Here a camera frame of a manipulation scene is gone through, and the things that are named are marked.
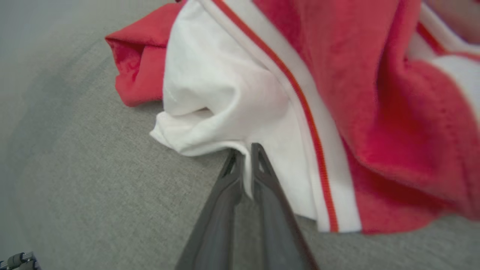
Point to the red white sports jersey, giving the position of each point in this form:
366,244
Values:
375,93

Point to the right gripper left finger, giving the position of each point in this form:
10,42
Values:
217,225

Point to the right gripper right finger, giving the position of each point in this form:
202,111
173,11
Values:
277,232

